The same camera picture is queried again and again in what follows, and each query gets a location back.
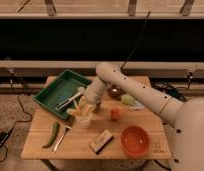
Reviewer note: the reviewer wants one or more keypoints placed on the wooden table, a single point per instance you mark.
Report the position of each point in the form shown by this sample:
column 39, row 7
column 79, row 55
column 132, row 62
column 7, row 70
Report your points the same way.
column 76, row 143

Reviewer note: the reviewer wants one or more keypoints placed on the black power adapter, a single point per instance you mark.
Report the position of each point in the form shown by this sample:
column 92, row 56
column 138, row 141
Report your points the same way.
column 3, row 137

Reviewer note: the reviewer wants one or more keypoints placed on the dark red bowl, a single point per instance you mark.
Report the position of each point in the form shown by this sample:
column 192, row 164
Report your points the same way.
column 115, row 92

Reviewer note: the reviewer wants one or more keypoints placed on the wooden block eraser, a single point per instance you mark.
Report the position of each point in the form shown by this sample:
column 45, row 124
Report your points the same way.
column 100, row 141

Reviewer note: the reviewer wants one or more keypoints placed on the small metal cup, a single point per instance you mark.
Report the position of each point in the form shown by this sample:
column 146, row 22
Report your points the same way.
column 97, row 108

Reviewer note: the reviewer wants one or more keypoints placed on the yellow banana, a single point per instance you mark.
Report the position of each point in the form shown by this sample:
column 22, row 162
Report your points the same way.
column 74, row 111

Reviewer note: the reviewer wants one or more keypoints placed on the green plastic tray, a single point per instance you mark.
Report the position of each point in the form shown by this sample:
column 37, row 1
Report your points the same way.
column 61, row 88

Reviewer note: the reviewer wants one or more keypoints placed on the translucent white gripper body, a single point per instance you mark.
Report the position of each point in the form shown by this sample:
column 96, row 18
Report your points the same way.
column 85, row 107

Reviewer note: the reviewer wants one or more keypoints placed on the orange fruit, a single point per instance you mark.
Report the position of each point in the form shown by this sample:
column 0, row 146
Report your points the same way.
column 116, row 114

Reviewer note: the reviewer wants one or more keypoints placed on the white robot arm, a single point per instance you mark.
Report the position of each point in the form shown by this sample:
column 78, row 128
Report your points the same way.
column 187, row 118

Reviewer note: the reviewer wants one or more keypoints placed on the light blue cloth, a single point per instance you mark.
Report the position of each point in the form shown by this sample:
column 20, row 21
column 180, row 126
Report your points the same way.
column 137, row 106

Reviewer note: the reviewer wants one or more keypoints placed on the orange bowl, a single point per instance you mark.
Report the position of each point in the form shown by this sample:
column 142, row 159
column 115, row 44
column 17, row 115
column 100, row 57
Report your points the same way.
column 135, row 141

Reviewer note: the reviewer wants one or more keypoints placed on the light green cup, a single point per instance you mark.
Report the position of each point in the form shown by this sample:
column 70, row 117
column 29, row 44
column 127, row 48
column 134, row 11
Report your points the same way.
column 127, row 99

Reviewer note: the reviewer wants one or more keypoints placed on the white paper cup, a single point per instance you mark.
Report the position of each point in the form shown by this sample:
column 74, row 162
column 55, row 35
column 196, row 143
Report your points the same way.
column 84, row 121

